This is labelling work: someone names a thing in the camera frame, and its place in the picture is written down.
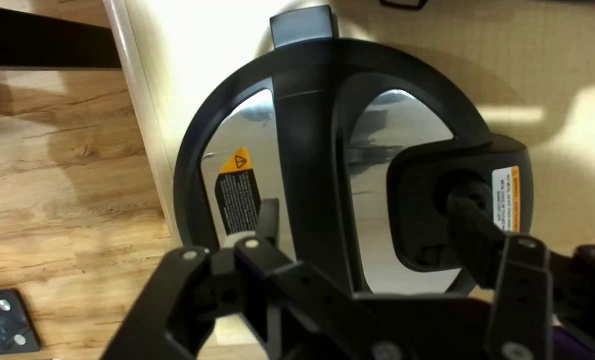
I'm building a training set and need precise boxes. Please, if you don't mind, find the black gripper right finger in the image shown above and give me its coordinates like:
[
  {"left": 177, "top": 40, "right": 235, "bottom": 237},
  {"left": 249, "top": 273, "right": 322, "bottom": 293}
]
[{"left": 445, "top": 191, "right": 595, "bottom": 360}]

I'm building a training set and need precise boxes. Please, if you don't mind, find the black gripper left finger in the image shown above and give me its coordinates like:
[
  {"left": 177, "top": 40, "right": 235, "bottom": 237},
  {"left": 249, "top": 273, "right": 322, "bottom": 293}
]
[{"left": 99, "top": 198, "right": 405, "bottom": 360}]

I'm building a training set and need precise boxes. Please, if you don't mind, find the black rice cooker lid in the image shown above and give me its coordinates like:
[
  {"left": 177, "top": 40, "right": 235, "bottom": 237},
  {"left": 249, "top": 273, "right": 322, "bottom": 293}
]
[{"left": 173, "top": 4, "right": 535, "bottom": 298}]

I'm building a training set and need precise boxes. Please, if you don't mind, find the black square mounting plate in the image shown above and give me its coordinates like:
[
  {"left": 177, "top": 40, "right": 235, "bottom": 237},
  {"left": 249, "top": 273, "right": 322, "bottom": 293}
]
[{"left": 0, "top": 287, "right": 45, "bottom": 359}]

